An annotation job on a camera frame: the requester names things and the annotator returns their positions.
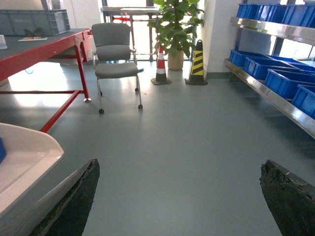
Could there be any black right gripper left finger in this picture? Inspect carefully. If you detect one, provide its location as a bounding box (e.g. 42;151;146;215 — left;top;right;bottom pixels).
29;158;101;236

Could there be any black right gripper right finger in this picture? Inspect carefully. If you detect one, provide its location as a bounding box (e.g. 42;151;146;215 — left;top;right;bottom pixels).
260;160;315;236

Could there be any beige plastic dustpan tray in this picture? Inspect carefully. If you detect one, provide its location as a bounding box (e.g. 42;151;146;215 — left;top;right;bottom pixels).
0;123;64;217

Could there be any blue plastic block part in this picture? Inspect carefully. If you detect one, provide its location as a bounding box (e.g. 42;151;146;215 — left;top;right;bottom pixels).
0;138;7;162

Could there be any stainless steel shelf rack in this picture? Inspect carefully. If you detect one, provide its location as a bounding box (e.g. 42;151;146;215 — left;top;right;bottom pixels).
224;16;315;137

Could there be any yellow black traffic cone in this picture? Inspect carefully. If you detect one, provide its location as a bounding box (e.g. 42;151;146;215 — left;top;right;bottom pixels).
185;39;208;86

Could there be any grey office chair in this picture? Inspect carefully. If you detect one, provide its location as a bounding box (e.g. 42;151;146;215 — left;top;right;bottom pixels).
92;23;143;115

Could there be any red white traffic cone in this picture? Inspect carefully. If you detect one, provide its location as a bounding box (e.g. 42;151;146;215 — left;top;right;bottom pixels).
151;45;172;85

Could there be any grey plastic crate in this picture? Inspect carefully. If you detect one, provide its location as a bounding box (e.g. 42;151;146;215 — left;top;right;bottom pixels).
0;9;70;36

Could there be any green potted plant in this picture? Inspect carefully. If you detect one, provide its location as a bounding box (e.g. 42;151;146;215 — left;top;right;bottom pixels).
148;0;204;70

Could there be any red frame work table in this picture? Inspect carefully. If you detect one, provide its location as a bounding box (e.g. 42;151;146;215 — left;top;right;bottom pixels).
0;29;92;133

